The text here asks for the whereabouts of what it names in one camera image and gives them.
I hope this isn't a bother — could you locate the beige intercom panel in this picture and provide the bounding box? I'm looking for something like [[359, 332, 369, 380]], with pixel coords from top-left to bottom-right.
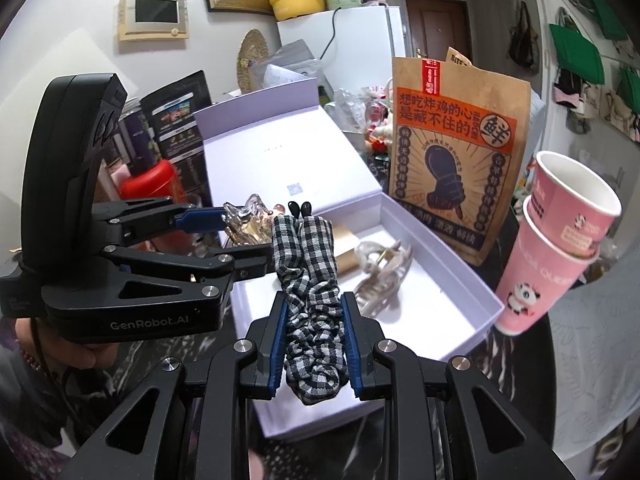
[[118, 0, 191, 42]]

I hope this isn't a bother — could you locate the woven straw fan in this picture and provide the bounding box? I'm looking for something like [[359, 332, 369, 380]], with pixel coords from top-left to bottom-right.
[[236, 29, 271, 93]]

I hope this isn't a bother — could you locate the person's left forearm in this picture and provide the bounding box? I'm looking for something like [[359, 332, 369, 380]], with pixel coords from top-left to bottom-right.
[[0, 345, 116, 480]]

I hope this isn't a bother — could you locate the black white checked scrunchie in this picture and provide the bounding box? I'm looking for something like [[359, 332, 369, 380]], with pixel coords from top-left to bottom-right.
[[271, 201, 348, 406]]

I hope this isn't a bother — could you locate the black hanging bag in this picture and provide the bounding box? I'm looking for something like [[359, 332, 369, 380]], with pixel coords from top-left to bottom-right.
[[509, 1, 541, 73]]

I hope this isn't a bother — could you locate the translucent looped hair clip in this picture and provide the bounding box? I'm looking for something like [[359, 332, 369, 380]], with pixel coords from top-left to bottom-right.
[[222, 195, 276, 248]]

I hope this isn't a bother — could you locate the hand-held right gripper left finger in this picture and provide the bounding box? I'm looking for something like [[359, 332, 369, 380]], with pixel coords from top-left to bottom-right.
[[60, 290, 291, 480]]

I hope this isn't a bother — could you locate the pearl claw hair clip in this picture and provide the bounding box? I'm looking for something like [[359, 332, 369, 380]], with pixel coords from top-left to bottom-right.
[[352, 240, 415, 318]]

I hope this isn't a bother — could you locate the black power cable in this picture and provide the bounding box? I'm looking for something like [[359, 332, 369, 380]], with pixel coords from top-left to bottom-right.
[[319, 7, 343, 61]]

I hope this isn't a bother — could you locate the clear plastic bag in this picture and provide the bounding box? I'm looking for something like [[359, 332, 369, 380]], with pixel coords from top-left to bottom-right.
[[325, 85, 396, 156]]

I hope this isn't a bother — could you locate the brown printed paper bag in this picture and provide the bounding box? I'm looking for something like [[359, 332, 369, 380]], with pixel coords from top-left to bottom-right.
[[390, 47, 532, 267]]

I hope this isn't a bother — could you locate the grey foil bag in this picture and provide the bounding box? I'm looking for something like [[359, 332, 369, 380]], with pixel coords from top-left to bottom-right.
[[262, 40, 321, 86]]

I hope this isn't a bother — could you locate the lavender gift box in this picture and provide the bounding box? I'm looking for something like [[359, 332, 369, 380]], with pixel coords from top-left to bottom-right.
[[194, 77, 505, 441]]

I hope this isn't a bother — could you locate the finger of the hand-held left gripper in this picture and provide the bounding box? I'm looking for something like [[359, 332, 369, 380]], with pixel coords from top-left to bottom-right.
[[90, 197, 227, 248], [42, 245, 275, 318]]

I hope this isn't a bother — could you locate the green tote bag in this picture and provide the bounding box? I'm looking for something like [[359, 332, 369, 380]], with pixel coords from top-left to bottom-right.
[[617, 65, 640, 121], [549, 22, 606, 86], [580, 0, 628, 41]]

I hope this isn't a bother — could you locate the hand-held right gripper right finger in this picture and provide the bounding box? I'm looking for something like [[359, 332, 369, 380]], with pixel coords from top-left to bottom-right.
[[341, 291, 576, 480]]

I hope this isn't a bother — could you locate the person's left hand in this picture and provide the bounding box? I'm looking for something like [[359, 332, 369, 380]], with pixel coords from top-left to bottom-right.
[[17, 319, 118, 376]]

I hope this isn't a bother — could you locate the brown door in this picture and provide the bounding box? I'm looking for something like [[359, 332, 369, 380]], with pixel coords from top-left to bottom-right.
[[404, 0, 473, 68]]

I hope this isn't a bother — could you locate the white refrigerator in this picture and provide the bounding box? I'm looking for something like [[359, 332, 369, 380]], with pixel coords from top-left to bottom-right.
[[277, 5, 406, 106]]

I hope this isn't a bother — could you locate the black menu booklet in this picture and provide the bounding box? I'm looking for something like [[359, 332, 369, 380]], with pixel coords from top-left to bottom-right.
[[140, 70, 213, 201]]

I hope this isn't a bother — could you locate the pink panda paper cup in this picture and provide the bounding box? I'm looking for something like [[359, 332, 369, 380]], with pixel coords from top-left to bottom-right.
[[495, 195, 601, 337]]

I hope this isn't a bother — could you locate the chair with grey leaf cover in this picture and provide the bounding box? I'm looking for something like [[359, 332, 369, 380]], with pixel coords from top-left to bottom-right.
[[545, 245, 640, 441]]

